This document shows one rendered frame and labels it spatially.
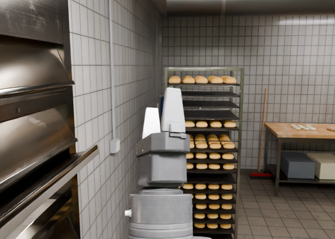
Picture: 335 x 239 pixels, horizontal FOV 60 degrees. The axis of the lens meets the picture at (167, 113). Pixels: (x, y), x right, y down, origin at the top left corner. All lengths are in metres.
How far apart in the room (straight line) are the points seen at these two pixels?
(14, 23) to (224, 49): 3.97
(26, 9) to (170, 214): 0.93
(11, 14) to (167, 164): 0.82
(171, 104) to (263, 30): 4.52
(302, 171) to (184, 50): 2.51
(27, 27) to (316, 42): 4.46
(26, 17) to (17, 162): 0.49
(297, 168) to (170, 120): 4.17
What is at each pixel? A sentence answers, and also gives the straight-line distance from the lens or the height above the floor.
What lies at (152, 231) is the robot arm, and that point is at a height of 1.60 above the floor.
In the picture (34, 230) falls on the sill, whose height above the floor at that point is 1.18.
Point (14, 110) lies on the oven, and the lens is 1.06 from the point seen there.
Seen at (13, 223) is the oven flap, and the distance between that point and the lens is 0.85.
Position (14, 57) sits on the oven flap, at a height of 1.82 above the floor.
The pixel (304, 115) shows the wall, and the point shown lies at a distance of 5.10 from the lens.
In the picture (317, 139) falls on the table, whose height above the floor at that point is 0.83.
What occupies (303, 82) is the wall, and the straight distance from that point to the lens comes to 5.03.
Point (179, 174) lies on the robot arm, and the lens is 0.39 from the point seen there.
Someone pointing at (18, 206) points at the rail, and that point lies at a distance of 0.87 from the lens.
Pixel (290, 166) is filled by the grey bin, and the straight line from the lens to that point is 4.48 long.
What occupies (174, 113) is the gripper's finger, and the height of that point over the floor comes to 1.74.
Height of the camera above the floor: 1.80
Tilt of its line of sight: 9 degrees down
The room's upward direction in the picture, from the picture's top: straight up
